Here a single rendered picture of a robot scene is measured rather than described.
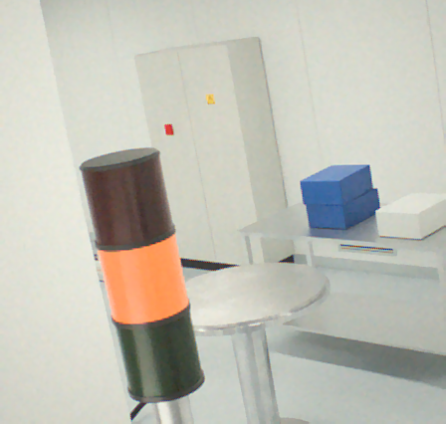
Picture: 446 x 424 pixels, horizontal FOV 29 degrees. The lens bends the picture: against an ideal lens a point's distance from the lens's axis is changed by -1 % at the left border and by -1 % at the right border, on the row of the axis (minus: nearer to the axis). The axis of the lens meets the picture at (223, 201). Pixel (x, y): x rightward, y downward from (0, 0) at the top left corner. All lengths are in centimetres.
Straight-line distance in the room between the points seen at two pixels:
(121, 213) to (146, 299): 5
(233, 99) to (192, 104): 51
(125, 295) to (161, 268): 3
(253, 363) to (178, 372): 415
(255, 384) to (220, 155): 329
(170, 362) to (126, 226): 9
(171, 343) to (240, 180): 703
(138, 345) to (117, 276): 5
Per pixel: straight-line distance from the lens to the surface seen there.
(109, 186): 52
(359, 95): 708
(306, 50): 733
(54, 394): 228
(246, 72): 748
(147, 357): 55
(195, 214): 810
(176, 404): 57
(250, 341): 466
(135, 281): 53
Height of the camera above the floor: 243
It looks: 13 degrees down
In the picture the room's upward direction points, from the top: 10 degrees counter-clockwise
